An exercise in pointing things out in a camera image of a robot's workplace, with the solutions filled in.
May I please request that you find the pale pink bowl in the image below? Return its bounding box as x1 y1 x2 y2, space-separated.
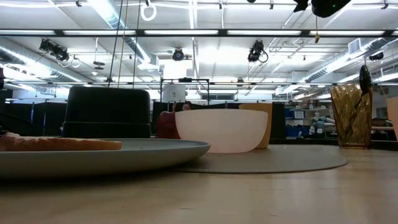
174 108 269 154

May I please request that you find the red apple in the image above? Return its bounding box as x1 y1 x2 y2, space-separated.
156 101 182 140

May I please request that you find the black toaster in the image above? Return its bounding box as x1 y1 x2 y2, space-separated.
62 86 152 139

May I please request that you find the grey dinner plate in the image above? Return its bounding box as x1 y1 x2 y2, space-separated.
0 138 211 180

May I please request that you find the toast slice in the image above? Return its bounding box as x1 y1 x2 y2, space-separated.
0 132 123 152

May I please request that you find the amber faceted drinking glass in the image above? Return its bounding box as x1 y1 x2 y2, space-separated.
329 83 374 149

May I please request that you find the black spoon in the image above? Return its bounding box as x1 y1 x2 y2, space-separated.
344 64 373 139

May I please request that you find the white box on stand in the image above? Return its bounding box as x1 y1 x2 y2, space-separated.
162 85 187 103

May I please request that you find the black ceiling spotlight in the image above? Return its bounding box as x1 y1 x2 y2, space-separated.
248 39 269 63
172 48 185 62
39 39 55 53
51 45 70 62

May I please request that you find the blue storage bin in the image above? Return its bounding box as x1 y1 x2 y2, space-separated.
285 107 313 138

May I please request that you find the grey round placemat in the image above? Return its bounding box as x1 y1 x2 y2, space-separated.
174 144 348 174

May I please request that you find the peach plastic cup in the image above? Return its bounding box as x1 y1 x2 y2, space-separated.
386 96 398 141

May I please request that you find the silver ventilation duct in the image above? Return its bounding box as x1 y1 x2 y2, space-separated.
90 0 164 74

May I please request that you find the black hanging cable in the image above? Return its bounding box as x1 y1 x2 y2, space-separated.
132 0 141 88
107 0 124 88

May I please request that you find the black overhead frame beam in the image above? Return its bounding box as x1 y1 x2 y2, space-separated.
0 29 398 38

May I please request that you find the white hanging cable ring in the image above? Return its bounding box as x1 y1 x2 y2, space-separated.
140 2 157 22

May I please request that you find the yellow hanging cable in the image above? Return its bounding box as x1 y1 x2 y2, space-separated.
313 15 321 44

